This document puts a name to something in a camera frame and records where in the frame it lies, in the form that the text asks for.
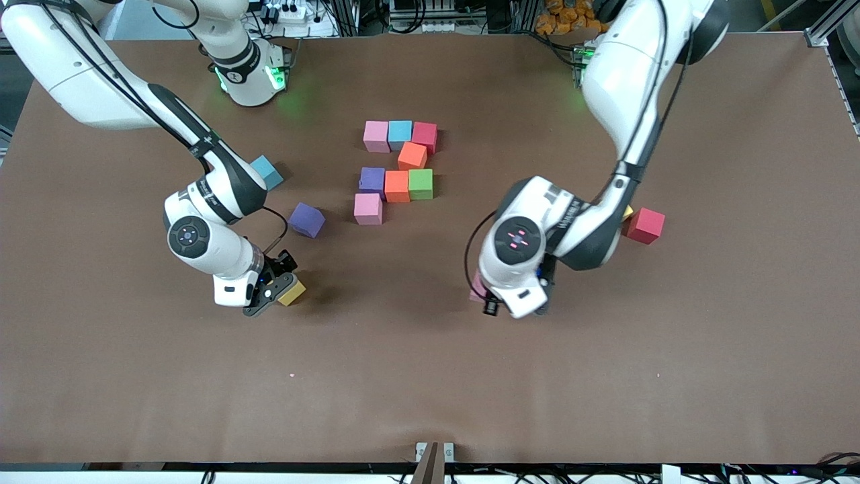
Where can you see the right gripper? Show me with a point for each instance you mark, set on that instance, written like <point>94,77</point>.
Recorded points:
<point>275,267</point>

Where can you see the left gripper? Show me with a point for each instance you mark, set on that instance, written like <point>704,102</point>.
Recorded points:
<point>546,279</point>

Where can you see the pink foam cube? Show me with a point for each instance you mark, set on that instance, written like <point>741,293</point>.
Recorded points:
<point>368,209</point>
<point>376,136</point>
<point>478,288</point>

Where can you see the yellow foam cube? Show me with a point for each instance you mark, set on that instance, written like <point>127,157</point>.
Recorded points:
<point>294,293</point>
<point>628,212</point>

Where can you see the purple foam cube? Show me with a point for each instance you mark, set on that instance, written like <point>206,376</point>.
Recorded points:
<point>306,220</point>
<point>373,180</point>

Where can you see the orange foam cube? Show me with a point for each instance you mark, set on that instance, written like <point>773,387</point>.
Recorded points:
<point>397,186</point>
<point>412,156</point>

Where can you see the green foam cube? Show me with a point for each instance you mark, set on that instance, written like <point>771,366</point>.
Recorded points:
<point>421,184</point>

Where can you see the cyan foam cube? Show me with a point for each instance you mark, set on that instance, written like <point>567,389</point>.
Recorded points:
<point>270,171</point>
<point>400,134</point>

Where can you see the red foam cube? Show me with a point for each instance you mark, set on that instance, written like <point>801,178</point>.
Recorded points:
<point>424,137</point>
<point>646,225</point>

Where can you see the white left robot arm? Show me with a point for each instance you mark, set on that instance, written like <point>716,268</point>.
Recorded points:
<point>625,74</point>

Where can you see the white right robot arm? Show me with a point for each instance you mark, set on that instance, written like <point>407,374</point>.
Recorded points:
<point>67,67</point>

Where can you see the white power strip with plugs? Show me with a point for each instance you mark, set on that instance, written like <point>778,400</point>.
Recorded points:
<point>295,15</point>

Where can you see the white socket strip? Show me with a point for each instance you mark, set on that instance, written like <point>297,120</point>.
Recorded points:
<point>430,27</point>

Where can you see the bag of orange snacks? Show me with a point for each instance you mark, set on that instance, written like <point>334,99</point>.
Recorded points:
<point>568,17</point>

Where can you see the small metal bracket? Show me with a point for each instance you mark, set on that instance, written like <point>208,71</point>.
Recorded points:
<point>435,464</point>

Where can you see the aluminium frame rail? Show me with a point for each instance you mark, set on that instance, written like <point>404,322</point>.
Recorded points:
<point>833,20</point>

